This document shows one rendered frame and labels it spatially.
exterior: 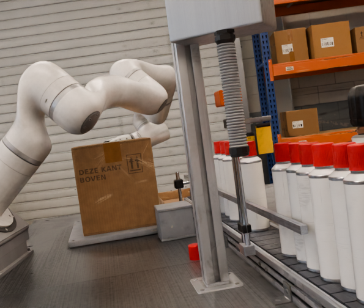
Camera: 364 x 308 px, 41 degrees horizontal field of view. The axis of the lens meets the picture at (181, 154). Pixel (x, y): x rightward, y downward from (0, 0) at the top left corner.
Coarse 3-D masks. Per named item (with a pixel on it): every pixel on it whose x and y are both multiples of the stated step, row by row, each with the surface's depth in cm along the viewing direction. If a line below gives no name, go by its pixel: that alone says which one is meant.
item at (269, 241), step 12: (276, 228) 111; (252, 240) 103; (264, 240) 101; (276, 240) 100; (276, 252) 91; (288, 264) 83; (300, 264) 82; (312, 276) 75; (324, 288) 70; (336, 288) 69; (336, 300) 66; (348, 300) 64
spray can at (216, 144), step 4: (216, 144) 135; (216, 148) 136; (216, 152) 136; (220, 152) 135; (216, 156) 135; (216, 160) 135; (216, 164) 135; (216, 168) 135; (216, 172) 136; (216, 176) 136; (220, 180) 135; (220, 184) 135; (220, 188) 135; (220, 196) 136; (220, 200) 136; (220, 204) 136; (220, 208) 136; (224, 208) 135; (224, 212) 136
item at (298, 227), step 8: (184, 176) 179; (224, 192) 121; (232, 200) 113; (248, 200) 104; (248, 208) 101; (256, 208) 96; (264, 208) 93; (264, 216) 91; (272, 216) 87; (280, 216) 84; (280, 224) 83; (288, 224) 79; (296, 224) 76; (304, 224) 75; (296, 232) 77; (304, 232) 75
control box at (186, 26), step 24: (168, 0) 84; (192, 0) 83; (216, 0) 81; (240, 0) 79; (264, 0) 80; (168, 24) 85; (192, 24) 83; (216, 24) 81; (240, 24) 79; (264, 24) 80
